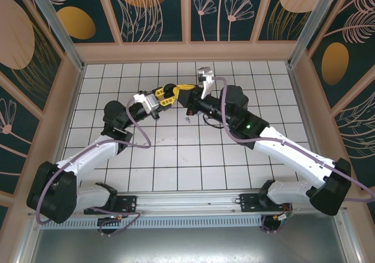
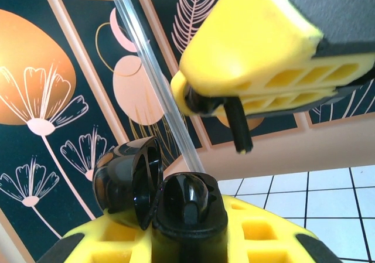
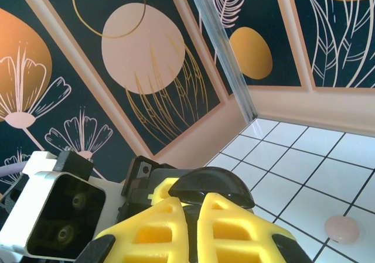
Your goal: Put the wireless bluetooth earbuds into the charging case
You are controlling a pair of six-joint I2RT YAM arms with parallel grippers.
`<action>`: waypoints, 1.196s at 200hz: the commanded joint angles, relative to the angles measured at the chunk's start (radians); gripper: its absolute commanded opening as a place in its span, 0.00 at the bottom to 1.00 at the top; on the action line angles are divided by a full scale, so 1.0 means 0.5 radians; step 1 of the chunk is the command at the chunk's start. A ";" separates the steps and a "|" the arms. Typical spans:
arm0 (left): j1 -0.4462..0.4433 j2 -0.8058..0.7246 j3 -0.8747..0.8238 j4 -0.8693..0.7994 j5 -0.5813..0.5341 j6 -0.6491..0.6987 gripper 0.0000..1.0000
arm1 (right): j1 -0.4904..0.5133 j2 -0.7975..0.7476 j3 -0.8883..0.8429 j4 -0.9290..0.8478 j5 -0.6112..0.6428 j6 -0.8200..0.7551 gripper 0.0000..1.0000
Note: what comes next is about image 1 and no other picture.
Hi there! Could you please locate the grey metal sheet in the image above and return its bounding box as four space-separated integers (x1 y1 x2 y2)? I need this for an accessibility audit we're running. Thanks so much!
29 227 352 263

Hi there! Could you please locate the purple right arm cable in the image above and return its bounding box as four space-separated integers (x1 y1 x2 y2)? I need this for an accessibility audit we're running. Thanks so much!
213 76 375 236

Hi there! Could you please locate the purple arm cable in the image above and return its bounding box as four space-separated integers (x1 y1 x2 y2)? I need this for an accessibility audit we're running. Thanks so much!
213 76 375 236
35 97 152 236

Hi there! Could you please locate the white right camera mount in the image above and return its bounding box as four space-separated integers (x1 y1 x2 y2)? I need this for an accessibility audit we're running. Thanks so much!
200 74 217 100

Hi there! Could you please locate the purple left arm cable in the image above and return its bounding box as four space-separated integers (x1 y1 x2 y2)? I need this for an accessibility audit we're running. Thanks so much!
35 97 152 236

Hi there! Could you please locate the aluminium side rail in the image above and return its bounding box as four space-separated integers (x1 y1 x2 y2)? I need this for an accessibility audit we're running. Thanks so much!
285 65 333 189

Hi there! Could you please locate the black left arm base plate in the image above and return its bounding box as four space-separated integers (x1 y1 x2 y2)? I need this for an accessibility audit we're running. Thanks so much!
84 194 138 216

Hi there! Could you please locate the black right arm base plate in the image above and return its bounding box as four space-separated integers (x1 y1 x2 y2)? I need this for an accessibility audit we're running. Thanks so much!
239 192 294 213

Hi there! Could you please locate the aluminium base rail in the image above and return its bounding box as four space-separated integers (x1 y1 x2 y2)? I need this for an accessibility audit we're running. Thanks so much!
28 187 351 217

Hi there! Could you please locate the aluminium frame post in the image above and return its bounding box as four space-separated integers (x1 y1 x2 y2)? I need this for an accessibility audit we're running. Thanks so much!
333 209 363 263
286 0 344 68
22 0 86 72
16 216 40 263

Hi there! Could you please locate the white slotted cable duct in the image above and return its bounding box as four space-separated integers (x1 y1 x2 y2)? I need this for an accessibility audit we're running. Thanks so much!
37 216 266 229

